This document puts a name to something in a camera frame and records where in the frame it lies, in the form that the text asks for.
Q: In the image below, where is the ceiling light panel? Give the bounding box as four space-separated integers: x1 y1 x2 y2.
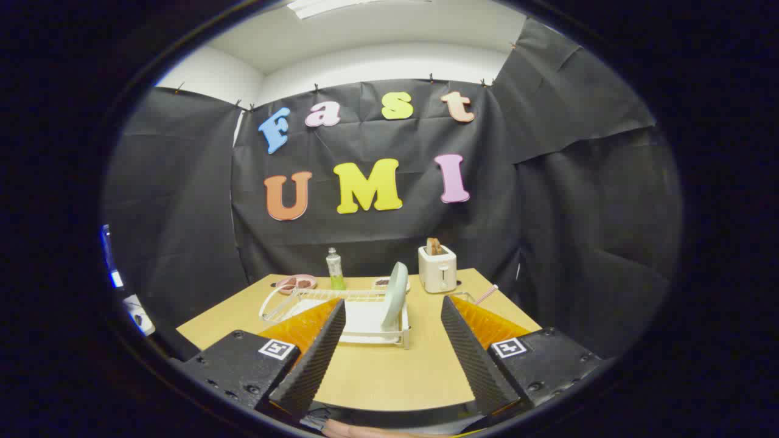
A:
286 0 390 19

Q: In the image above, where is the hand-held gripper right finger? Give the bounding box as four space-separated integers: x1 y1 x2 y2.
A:
441 295 603 417

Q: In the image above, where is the white wire dish rack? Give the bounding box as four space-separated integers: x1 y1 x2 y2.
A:
259 285 411 349

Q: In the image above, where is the black backdrop cloth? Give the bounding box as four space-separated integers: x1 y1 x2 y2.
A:
102 17 683 360

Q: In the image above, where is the white object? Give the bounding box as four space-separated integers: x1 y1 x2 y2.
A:
125 295 156 335

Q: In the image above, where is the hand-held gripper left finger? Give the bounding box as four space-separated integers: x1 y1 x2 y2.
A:
180 298 346 420

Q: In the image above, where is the blue lit screen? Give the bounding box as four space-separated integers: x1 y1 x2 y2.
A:
100 224 124 290

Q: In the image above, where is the light green plate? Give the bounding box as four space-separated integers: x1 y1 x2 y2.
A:
381 262 410 332

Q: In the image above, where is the green clear bottle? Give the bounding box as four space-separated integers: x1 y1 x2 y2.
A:
326 247 346 291

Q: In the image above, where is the pink plate with food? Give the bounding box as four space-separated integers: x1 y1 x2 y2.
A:
275 274 318 295

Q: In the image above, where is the white toaster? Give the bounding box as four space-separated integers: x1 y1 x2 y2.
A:
417 245 458 294

